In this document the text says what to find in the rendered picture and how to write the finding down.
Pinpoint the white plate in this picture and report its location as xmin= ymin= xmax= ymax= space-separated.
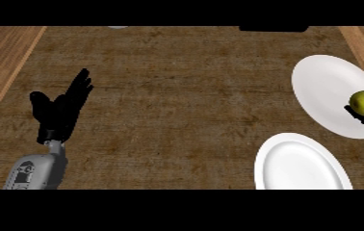
xmin=291 ymin=54 xmax=364 ymax=140
xmin=254 ymin=132 xmax=354 ymax=191

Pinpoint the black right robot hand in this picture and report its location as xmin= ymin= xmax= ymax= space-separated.
xmin=344 ymin=104 xmax=364 ymax=125

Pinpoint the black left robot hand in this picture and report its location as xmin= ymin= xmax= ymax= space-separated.
xmin=29 ymin=67 xmax=95 ymax=145

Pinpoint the green pear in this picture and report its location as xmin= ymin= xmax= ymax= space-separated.
xmin=348 ymin=90 xmax=364 ymax=116

